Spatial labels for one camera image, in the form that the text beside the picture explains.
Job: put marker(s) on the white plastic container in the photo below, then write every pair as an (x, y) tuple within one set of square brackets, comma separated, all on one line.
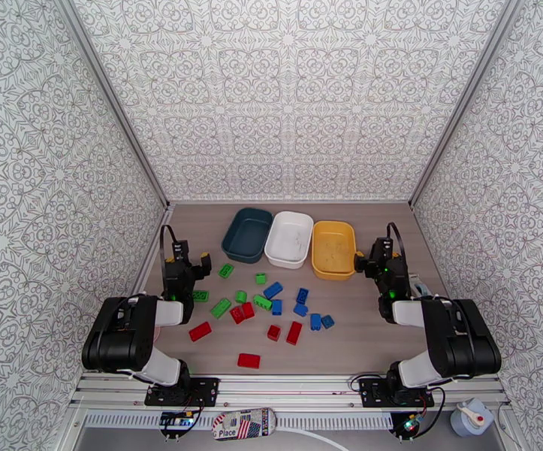
[(289, 239)]

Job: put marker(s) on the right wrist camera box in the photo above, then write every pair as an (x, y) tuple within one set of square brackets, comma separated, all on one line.
[(384, 246)]

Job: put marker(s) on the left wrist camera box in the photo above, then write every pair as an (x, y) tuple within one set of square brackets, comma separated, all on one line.
[(180, 251)]

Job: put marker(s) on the small circuit board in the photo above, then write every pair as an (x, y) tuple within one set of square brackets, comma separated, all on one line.
[(176, 420), (412, 424)]

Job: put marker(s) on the green curved lego brick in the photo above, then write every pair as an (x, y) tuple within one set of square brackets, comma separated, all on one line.
[(261, 278), (240, 296)]

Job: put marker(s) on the yellow plastic container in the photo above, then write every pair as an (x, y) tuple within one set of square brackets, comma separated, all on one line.
[(333, 250)]

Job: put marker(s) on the dark teal plastic container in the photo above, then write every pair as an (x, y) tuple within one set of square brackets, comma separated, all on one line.
[(247, 236)]

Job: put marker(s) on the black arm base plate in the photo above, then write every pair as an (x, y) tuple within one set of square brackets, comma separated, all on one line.
[(374, 393), (203, 391)]

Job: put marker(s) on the aluminium frame rail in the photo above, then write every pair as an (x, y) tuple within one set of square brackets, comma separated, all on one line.
[(290, 393)]

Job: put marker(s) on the long green lego brick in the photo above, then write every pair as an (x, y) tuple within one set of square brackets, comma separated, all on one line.
[(262, 301), (221, 308)]

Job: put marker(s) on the long blue lego brick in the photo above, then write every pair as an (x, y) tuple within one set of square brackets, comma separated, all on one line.
[(302, 295), (273, 290)]

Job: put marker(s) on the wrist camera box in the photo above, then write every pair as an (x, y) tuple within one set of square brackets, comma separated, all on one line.
[(384, 246), (180, 251)]

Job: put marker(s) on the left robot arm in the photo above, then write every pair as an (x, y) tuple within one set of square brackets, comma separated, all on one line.
[(121, 337)]

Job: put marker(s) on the red lego brick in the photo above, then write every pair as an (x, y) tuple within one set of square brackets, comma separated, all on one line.
[(237, 315), (248, 310), (274, 332), (248, 361), (200, 331), (294, 332)]

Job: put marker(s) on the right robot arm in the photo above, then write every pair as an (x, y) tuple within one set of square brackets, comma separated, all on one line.
[(459, 341)]

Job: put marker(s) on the aluminium corner post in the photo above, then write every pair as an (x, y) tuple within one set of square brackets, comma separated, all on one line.
[(463, 102), (117, 102)]

